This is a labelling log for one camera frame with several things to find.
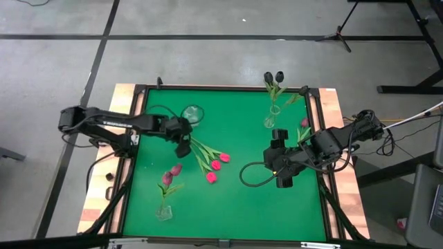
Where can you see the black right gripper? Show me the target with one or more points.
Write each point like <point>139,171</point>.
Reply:
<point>282,160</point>

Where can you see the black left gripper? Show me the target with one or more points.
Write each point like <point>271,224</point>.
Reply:
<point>173,128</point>

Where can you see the round clear glass vase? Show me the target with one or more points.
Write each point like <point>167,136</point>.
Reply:
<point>192,115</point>

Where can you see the bright pink artificial tulip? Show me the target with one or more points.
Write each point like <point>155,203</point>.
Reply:
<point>216,165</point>
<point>225,158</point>
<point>211,177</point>

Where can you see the black artificial tulip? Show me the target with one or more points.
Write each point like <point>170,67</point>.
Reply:
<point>304,91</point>
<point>279,77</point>
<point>268,77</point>

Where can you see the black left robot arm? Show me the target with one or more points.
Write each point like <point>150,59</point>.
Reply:
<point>114,121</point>

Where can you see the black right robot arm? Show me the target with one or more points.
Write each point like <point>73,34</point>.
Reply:
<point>346,133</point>

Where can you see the tall clear glass vase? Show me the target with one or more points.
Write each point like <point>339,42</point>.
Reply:
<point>270,121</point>

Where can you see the square clear glass vase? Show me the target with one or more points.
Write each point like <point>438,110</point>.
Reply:
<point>165,215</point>

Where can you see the green table mat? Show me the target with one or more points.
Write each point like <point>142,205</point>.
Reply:
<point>225,214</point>

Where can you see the small black object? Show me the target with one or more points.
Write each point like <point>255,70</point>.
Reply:
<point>109,176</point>

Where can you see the black desk leg bar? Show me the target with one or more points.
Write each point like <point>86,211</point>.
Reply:
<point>391,171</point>

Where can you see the small pink floor object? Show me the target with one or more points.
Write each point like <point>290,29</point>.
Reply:
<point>401,224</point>

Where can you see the black tripod stand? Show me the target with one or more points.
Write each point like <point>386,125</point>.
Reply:
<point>337,34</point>

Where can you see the grey office chair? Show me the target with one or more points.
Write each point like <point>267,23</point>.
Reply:
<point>418,207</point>

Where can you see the white rod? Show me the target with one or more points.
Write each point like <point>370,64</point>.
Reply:
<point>428,112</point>

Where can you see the grey panel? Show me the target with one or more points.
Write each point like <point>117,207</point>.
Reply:
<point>439,145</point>

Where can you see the black rig beam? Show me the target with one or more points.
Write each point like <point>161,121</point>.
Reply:
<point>52,243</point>

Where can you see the grey chair base leg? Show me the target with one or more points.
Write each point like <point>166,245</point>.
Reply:
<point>12,154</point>

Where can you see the short black post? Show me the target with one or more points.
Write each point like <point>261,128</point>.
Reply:
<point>159,83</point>

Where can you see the black metal table frame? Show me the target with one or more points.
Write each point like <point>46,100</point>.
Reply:
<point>294,86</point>

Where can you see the silver beam bracket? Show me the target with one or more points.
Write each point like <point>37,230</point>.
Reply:
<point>126,241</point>
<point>320,246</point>

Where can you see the black desk frame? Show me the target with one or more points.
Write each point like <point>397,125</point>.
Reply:
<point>408,89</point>

